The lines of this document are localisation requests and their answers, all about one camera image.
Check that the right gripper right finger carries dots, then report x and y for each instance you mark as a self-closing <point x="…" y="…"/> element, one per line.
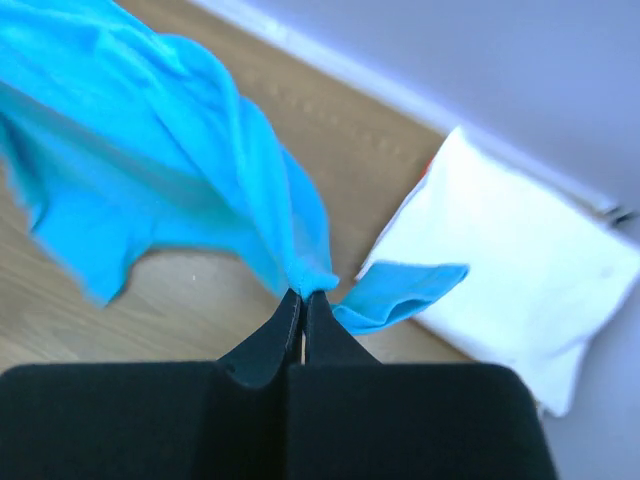
<point x="327" y="342"/>

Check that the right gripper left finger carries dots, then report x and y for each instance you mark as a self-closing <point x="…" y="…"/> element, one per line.
<point x="257" y="361"/>

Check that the cyan polo t shirt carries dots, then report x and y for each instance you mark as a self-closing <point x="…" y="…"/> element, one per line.
<point x="119" y="140"/>

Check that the folded white t shirt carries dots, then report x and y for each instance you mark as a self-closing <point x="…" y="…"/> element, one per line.
<point x="543" y="279"/>

